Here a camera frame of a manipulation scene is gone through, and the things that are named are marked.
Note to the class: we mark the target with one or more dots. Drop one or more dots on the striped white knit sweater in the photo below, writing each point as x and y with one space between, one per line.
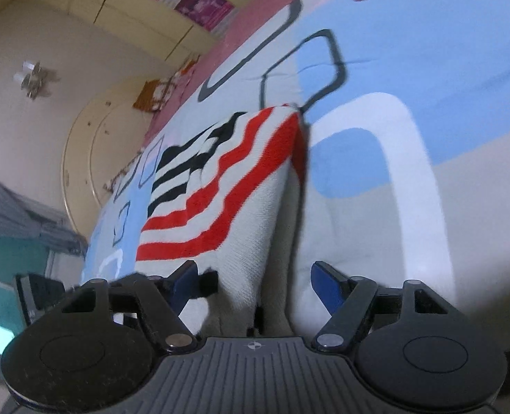
242 207

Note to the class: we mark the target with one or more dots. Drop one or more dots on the grey curtain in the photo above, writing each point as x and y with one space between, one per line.
17 211

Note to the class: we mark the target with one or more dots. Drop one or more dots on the brown patterned cloth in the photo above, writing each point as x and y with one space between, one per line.
153 92

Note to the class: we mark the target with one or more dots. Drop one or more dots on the cream curved headboard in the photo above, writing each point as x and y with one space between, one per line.
82 151

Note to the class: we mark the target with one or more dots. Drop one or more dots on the cream yellow wardrobe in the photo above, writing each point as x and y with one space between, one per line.
108 4

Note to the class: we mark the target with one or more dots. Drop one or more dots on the grey blue printed blanket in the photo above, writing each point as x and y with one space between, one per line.
444 116

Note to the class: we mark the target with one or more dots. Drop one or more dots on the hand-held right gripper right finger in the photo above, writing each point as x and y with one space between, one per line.
328 288

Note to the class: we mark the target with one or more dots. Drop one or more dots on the metal wall lamp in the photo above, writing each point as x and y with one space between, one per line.
32 78

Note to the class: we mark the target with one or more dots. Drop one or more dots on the dark flat object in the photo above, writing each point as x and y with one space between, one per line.
37 295

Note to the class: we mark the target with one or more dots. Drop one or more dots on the purple wall poster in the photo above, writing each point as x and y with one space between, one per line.
203 6

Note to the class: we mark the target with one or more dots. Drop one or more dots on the pink bed sheet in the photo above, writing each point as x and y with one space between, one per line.
255 17

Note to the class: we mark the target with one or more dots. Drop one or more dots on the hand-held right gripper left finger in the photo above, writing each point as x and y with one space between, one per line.
185 282

